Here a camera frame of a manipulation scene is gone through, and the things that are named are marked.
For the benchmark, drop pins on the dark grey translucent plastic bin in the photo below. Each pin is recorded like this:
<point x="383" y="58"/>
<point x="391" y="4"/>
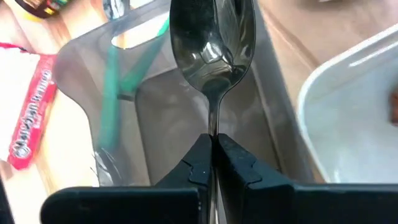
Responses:
<point x="174" y="130"/>

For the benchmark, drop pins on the polished steel spoon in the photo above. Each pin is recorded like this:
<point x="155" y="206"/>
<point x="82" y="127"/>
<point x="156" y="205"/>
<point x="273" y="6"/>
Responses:
<point x="211" y="46"/>

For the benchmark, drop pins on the brown seasoning packet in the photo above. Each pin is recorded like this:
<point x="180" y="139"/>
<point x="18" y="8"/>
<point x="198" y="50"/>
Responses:
<point x="395" y="109"/>

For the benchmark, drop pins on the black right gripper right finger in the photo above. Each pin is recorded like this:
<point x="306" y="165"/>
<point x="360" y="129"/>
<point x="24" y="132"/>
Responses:
<point x="280" y="205"/>

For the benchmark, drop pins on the dark spice jar yellow lid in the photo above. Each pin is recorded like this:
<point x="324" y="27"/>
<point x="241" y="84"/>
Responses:
<point x="37" y="6"/>

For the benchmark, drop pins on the light grey plastic bin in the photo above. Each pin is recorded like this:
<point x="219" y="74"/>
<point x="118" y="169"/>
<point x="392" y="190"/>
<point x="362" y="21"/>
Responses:
<point x="348" y="130"/>

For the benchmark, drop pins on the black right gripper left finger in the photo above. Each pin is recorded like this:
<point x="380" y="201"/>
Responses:
<point x="140" y="205"/>

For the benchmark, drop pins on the lime chili ramen packet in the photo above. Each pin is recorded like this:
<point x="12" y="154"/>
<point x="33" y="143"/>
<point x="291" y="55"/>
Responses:
<point x="34" y="118"/>

